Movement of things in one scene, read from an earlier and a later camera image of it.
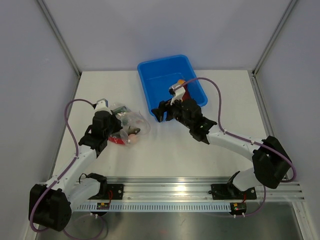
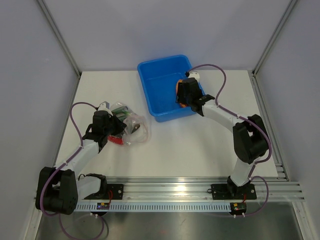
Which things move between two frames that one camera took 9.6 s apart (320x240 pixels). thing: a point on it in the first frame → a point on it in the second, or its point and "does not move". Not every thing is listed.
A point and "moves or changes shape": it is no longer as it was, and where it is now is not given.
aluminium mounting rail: [194, 189] does not move
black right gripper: [159, 112] → [180, 91]
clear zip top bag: [135, 126] moves or changes shape
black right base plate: [231, 192] does not move
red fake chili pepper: [116, 140] does not move
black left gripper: [117, 122] does not move
